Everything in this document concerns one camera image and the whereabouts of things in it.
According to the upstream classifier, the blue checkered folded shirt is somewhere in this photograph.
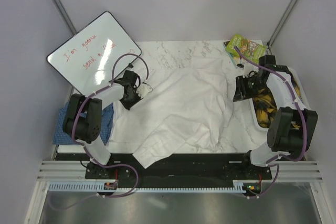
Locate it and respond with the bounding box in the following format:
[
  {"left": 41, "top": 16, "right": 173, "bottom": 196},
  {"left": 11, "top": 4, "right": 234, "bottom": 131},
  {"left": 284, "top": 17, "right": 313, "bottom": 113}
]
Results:
[{"left": 53, "top": 102, "right": 114, "bottom": 145}]

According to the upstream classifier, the white plastic basket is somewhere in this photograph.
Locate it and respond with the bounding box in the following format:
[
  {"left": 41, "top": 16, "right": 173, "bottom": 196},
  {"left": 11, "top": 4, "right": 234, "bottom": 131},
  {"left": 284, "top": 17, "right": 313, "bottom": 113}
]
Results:
[{"left": 249, "top": 67, "right": 311, "bottom": 132}]

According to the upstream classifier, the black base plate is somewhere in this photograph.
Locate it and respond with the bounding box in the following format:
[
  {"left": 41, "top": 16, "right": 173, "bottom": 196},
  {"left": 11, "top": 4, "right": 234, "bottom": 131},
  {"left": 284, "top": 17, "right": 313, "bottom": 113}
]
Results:
[{"left": 85, "top": 153, "right": 272, "bottom": 187}]

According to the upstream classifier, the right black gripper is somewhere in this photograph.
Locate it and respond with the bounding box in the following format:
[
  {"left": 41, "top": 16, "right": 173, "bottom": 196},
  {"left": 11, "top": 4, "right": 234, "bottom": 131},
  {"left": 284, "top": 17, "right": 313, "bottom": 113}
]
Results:
[{"left": 232, "top": 74, "right": 267, "bottom": 102}]

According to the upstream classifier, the white dry-erase board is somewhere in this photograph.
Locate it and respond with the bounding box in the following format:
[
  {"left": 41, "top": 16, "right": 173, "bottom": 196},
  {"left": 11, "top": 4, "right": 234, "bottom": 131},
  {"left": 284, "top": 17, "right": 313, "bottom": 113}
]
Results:
[{"left": 47, "top": 11, "right": 142, "bottom": 96}]

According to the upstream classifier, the white slotted cable duct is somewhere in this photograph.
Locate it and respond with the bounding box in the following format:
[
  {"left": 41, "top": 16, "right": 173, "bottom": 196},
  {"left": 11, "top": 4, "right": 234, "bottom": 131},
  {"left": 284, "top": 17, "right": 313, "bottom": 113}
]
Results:
[{"left": 48, "top": 181, "right": 261, "bottom": 193}]

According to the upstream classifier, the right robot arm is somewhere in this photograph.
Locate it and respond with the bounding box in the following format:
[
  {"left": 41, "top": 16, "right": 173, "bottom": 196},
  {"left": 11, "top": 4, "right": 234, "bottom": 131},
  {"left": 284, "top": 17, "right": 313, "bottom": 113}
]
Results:
[{"left": 233, "top": 55, "right": 318, "bottom": 179}]

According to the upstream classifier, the yellow black plaid shirt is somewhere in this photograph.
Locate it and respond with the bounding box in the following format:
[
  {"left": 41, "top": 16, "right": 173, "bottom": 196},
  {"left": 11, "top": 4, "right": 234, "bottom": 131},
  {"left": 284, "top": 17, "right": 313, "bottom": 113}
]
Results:
[{"left": 253, "top": 79, "right": 302, "bottom": 130}]

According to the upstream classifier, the green book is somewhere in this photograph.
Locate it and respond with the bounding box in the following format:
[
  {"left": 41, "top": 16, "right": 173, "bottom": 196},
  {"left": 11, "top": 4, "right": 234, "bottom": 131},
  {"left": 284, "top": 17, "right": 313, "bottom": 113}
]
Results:
[{"left": 223, "top": 34, "right": 266, "bottom": 68}]

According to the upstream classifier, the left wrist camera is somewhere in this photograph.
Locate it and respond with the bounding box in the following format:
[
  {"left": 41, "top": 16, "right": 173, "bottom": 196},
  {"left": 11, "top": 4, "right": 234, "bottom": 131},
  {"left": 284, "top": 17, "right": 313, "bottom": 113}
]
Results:
[{"left": 136, "top": 82, "right": 153, "bottom": 99}]

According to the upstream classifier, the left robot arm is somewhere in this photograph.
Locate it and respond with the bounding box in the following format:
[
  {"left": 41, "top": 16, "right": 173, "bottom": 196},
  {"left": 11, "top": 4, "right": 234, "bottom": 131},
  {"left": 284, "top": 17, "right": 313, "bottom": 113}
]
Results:
[{"left": 62, "top": 70, "right": 153, "bottom": 178}]

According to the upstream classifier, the white long sleeve shirt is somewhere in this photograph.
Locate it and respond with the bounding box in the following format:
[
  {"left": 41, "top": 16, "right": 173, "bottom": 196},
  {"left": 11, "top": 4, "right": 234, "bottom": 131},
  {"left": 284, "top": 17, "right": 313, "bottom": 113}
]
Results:
[{"left": 107, "top": 57, "right": 233, "bottom": 168}]

